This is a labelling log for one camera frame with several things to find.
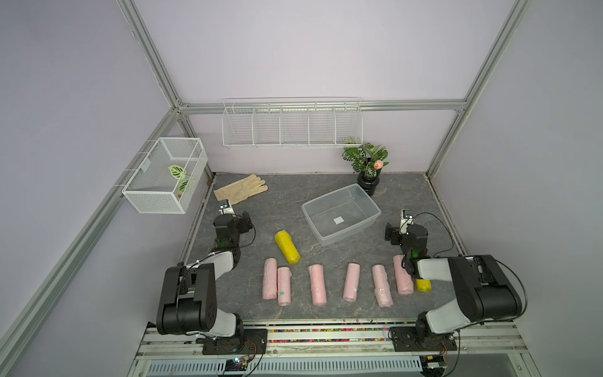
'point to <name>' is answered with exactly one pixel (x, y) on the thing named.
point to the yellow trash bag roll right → (424, 285)
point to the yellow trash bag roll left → (287, 247)
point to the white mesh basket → (166, 179)
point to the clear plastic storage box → (340, 214)
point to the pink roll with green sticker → (284, 285)
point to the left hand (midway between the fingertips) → (237, 214)
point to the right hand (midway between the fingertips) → (400, 222)
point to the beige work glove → (241, 189)
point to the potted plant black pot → (368, 162)
